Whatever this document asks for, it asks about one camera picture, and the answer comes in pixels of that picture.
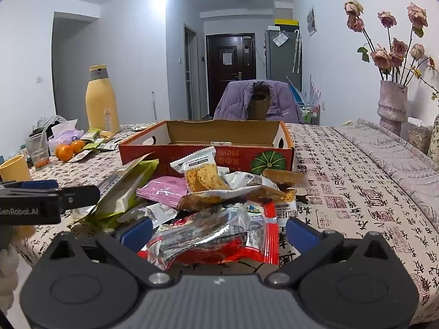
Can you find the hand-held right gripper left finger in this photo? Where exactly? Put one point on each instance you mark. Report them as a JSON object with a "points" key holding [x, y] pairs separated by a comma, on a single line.
{"points": [[137, 233]]}

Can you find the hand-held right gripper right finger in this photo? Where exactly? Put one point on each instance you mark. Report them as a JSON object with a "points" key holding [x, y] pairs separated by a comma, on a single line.
{"points": [[300, 231]]}

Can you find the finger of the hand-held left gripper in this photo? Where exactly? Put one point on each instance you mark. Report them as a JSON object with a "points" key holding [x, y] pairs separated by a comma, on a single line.
{"points": [[39, 184], [84, 195]]}

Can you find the white snack packet black print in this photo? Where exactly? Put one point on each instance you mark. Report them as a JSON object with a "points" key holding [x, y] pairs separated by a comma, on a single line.
{"points": [[154, 212]]}

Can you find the large green snack packet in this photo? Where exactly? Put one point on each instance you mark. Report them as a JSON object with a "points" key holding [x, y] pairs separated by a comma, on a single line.
{"points": [[123, 192]]}

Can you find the pink snack packet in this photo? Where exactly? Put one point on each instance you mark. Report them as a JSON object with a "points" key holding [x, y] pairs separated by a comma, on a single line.
{"points": [[164, 190]]}

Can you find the silver white snack packet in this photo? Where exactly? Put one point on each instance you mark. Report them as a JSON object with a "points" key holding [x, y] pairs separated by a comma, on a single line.
{"points": [[247, 180]]}

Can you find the red snack packet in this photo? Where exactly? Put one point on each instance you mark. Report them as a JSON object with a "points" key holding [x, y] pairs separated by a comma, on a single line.
{"points": [[219, 243]]}

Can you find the red cardboard box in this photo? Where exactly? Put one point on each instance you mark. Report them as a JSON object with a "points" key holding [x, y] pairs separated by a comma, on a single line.
{"points": [[219, 137]]}

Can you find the person's left forearm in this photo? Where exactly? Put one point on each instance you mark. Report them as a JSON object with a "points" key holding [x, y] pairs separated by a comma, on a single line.
{"points": [[7, 270]]}

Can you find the person's left hand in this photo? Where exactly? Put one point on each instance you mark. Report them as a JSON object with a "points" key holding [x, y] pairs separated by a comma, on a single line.
{"points": [[24, 232]]}

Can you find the yellow cup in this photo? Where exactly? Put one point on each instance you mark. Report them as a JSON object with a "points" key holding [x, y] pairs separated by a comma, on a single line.
{"points": [[13, 169]]}

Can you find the clear plastic cup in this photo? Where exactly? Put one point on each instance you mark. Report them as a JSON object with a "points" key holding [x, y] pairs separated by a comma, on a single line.
{"points": [[36, 150]]}

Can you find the small white snack packet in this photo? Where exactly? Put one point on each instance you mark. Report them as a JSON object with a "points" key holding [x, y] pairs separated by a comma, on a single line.
{"points": [[108, 146], [82, 156]]}

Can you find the tangerine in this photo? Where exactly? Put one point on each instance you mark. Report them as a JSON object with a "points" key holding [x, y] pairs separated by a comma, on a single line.
{"points": [[78, 145], [64, 153]]}

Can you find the small green snack packet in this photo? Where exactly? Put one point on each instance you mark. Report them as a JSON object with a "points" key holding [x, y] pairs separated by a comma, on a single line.
{"points": [[94, 144], [92, 134]]}

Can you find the purple tissue pack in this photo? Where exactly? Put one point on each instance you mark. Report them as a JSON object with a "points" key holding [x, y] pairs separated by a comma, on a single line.
{"points": [[63, 135]]}

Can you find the brown snack packet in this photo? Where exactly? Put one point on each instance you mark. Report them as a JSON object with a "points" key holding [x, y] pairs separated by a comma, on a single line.
{"points": [[284, 178]]}

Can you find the grey bag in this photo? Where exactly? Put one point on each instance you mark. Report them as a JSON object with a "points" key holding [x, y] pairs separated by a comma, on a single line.
{"points": [[49, 122]]}

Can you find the small cracker packet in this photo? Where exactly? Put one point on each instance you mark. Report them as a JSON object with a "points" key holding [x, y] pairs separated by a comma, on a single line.
{"points": [[107, 134]]}

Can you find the clear packet with orange crackers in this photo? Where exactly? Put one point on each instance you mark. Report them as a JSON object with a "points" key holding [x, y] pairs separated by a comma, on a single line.
{"points": [[233, 197]]}

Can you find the small nut packet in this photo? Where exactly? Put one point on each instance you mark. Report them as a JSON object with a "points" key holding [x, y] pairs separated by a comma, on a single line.
{"points": [[139, 128]]}

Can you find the white packet with yellow crackers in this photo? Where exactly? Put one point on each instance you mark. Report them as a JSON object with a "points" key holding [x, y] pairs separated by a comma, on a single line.
{"points": [[202, 174]]}

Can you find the yellow thermos bottle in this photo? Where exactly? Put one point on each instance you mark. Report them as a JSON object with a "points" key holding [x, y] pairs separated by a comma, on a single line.
{"points": [[102, 106]]}

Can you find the mop stick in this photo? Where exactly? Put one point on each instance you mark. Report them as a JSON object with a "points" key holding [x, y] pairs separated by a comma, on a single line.
{"points": [[154, 106]]}

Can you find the pink blanket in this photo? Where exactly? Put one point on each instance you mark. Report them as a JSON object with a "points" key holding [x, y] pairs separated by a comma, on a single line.
{"points": [[394, 164]]}

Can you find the storage rack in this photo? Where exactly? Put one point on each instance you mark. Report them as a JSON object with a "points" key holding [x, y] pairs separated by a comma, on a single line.
{"points": [[310, 114]]}

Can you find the wooden chair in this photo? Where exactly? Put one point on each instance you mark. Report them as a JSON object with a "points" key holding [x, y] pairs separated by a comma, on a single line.
{"points": [[259, 106]]}

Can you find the blue folding rack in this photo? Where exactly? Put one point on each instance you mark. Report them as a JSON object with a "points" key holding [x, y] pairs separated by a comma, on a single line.
{"points": [[295, 90]]}

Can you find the purple jacket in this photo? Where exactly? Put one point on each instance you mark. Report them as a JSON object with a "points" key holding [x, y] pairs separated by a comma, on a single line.
{"points": [[233, 102]]}

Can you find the glass jar with cereal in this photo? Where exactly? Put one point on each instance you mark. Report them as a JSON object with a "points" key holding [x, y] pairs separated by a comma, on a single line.
{"points": [[418, 137]]}

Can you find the pink vase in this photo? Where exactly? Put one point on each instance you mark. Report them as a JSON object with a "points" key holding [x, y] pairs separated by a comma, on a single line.
{"points": [[392, 106]]}

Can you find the speckled vase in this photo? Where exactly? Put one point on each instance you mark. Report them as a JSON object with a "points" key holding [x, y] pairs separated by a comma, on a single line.
{"points": [[435, 140]]}

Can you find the grey refrigerator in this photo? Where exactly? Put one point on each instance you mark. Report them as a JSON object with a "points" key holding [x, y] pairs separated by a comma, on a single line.
{"points": [[279, 65]]}

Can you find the dark entrance door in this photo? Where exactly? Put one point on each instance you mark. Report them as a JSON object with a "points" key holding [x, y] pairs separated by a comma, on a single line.
{"points": [[219, 82]]}

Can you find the hanging umbrella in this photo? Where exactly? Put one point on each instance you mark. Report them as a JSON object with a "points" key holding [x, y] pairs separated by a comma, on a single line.
{"points": [[297, 51]]}

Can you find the clear plastic bag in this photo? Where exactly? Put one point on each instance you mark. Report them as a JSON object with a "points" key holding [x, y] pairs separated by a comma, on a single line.
{"points": [[279, 38]]}

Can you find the dried roses bouquet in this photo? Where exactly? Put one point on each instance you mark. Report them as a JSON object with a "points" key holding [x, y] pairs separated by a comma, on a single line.
{"points": [[394, 51]]}

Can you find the yellow box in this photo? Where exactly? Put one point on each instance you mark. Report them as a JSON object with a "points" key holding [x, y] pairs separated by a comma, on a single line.
{"points": [[286, 23]]}

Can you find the pink wall decoration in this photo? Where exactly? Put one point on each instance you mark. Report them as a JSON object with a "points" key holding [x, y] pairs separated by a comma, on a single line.
{"points": [[314, 90]]}

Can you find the grey door frame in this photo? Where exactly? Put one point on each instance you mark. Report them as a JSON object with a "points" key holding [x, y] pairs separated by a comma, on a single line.
{"points": [[190, 72]]}

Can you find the wall picture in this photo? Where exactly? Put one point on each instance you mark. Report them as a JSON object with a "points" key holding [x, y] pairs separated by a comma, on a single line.
{"points": [[311, 20]]}

